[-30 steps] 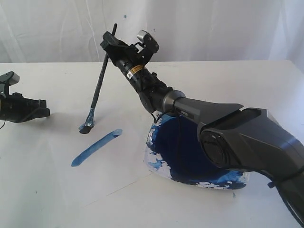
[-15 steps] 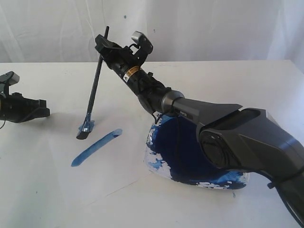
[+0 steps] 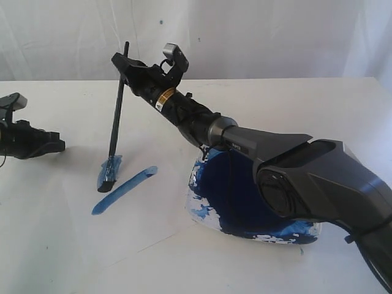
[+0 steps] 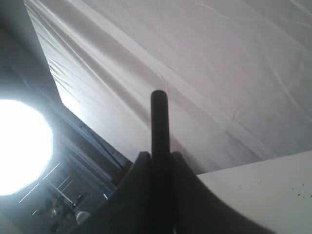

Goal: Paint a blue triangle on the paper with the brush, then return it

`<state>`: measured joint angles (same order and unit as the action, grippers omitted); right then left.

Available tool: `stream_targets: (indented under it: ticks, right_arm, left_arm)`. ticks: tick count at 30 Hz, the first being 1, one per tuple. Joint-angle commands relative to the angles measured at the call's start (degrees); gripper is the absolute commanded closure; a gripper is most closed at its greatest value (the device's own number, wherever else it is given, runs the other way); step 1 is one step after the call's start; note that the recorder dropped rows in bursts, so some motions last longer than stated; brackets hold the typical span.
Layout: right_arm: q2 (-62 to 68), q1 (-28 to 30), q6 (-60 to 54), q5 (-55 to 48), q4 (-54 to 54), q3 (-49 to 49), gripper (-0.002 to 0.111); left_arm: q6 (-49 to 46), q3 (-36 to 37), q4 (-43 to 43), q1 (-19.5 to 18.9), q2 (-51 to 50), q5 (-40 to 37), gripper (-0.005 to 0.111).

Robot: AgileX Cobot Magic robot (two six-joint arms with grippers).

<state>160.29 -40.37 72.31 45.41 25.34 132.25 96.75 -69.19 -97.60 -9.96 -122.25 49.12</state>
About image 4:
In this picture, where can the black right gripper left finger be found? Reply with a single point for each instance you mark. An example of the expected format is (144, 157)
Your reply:
(128, 210)

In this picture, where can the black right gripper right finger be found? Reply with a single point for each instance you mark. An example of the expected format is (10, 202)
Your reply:
(198, 210)

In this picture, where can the black paintbrush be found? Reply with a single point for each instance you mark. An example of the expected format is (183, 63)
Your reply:
(161, 221)

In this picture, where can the bright studio light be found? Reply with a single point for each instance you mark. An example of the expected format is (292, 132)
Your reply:
(26, 145)

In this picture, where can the white backdrop cloth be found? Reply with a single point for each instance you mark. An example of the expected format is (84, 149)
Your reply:
(238, 73)

